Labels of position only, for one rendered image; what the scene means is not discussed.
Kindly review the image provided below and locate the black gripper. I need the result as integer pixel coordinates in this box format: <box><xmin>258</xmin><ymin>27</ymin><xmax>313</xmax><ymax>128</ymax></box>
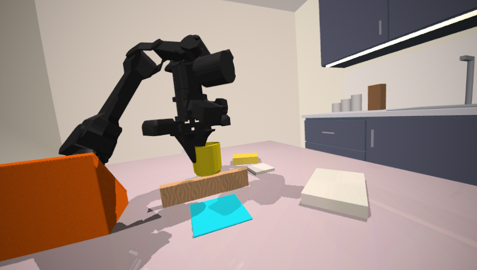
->
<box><xmin>142</xmin><ymin>88</ymin><xmax>231</xmax><ymax>163</ymax></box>

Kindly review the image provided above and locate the brown wooden beam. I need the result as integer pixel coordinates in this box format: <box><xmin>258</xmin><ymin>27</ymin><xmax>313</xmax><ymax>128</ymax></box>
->
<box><xmin>159</xmin><ymin>167</ymin><xmax>249</xmax><ymax>208</ymax></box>

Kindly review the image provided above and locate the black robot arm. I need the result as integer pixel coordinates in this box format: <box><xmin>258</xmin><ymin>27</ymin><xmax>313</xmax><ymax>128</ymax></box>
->
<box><xmin>58</xmin><ymin>34</ymin><xmax>236</xmax><ymax>165</ymax></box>

